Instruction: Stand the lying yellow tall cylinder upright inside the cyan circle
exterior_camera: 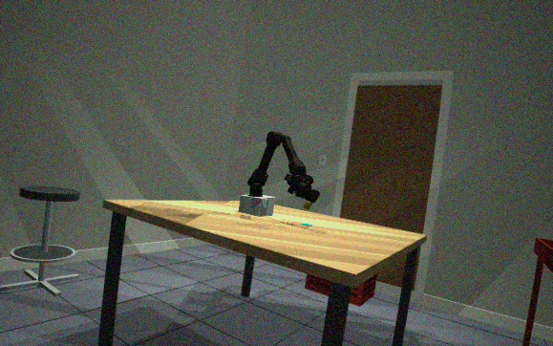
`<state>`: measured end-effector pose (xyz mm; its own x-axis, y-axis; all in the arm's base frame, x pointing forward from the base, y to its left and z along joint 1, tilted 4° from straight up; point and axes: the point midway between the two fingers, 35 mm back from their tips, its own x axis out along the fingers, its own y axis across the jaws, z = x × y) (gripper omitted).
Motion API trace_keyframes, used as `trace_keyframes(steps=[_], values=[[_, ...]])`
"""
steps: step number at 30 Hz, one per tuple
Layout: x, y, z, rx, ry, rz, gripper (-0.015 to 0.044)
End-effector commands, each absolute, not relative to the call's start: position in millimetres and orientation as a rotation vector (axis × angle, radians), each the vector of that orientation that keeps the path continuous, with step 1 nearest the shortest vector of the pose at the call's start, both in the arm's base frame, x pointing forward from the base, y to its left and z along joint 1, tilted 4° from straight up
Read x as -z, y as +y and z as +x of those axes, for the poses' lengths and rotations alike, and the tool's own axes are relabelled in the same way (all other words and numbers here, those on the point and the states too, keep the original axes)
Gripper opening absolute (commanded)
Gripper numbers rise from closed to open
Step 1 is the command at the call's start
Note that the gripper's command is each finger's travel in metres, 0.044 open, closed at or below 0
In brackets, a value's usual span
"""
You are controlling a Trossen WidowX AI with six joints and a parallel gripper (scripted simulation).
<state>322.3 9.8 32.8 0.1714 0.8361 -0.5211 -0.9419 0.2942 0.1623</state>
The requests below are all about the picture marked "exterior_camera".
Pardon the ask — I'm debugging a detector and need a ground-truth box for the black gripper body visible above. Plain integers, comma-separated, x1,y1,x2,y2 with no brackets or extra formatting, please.
288,186,320,203

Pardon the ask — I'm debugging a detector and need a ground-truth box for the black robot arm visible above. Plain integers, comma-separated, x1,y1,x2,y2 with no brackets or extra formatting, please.
247,131,314,197

